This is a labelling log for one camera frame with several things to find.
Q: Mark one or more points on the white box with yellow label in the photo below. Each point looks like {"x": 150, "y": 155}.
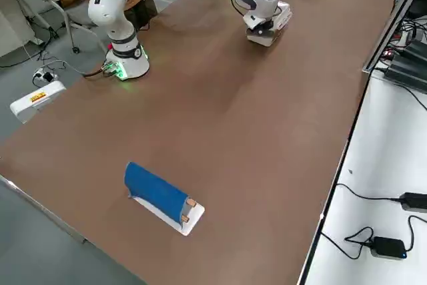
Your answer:
{"x": 36, "y": 98}

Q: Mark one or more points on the black power supply unit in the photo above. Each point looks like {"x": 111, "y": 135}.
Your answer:
{"x": 407, "y": 74}
{"x": 415, "y": 49}

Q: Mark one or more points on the white preservation box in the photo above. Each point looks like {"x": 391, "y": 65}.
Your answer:
{"x": 267, "y": 39}

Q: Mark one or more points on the white towel holder tray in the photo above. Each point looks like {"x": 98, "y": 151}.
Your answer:
{"x": 193, "y": 218}

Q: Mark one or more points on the blue rolled towel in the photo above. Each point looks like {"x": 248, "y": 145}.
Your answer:
{"x": 153, "y": 188}

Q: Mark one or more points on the white cabinet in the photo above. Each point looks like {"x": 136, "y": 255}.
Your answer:
{"x": 13, "y": 14}

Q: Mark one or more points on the aluminium frame post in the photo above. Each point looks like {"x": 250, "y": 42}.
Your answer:
{"x": 393, "y": 21}

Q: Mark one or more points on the white power strip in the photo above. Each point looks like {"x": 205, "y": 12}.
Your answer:
{"x": 45, "y": 76}

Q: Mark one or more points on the grey office chair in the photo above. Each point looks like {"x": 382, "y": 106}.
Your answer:
{"x": 76, "y": 14}

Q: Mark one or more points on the black adapter with blue light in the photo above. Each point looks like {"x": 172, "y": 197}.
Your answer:
{"x": 388, "y": 247}

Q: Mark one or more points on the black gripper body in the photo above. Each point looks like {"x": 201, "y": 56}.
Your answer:
{"x": 265, "y": 24}

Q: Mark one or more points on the black power adapter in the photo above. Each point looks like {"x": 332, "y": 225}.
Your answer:
{"x": 415, "y": 201}

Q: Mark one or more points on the clear plastic box lid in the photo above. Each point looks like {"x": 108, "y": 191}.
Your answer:
{"x": 285, "y": 9}

